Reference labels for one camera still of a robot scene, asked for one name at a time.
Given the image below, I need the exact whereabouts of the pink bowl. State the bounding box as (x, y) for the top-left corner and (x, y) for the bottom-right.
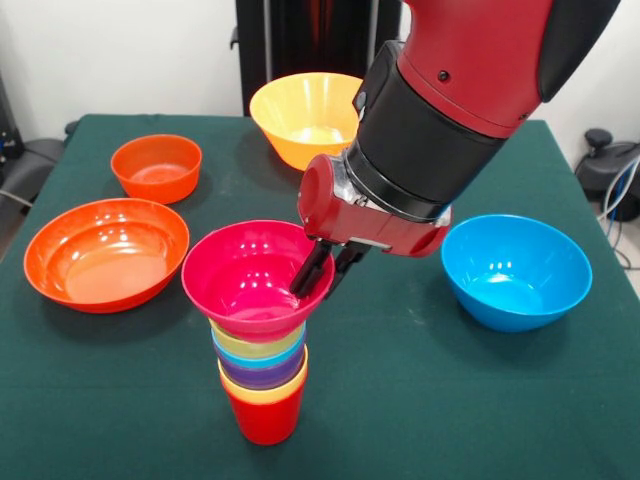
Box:
(180, 219), (336, 344)

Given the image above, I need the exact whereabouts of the purple cup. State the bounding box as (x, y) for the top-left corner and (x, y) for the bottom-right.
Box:
(214, 343), (308, 392)

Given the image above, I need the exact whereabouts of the black equipment rack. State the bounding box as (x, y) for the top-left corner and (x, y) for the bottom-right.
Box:
(0, 69), (24, 174)

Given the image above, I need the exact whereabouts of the dark green table cloth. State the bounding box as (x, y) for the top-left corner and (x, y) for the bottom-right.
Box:
(0, 113), (640, 480)

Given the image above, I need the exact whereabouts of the black stand base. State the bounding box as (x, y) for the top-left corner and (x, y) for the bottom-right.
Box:
(574, 128), (640, 224)

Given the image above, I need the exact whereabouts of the grey stand base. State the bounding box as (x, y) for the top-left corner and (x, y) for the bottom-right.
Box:
(0, 137), (66, 206)

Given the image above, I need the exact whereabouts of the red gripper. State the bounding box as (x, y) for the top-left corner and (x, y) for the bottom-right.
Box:
(289, 153), (454, 301)

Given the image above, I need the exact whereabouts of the translucent yellow cup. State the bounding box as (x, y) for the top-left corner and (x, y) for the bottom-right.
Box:
(208, 318), (307, 358)

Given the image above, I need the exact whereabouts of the blue cable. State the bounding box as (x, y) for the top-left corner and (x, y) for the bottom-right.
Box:
(597, 154), (640, 271)

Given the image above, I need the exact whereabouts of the large shallow orange bowl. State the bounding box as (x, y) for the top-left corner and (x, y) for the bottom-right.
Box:
(23, 197), (191, 315)

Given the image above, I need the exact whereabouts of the large blue bowl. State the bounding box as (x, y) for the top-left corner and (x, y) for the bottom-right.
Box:
(440, 214), (594, 333)

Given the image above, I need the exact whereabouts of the large yellow bowl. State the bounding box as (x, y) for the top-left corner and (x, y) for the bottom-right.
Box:
(249, 72), (365, 172)

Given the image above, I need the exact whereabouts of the small orange bowl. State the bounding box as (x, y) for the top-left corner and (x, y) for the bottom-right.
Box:
(110, 133), (203, 205)

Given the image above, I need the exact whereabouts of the orange-yellow cup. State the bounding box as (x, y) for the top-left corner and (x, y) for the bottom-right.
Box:
(219, 370), (309, 404)

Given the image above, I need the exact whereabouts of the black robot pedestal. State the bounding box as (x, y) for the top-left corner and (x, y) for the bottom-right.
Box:
(230, 0), (416, 117)

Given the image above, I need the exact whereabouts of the blue cup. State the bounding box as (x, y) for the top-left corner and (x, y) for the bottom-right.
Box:
(211, 329), (308, 367)

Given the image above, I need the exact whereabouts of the red cup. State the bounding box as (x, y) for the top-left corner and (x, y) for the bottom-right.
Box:
(227, 384), (307, 446)

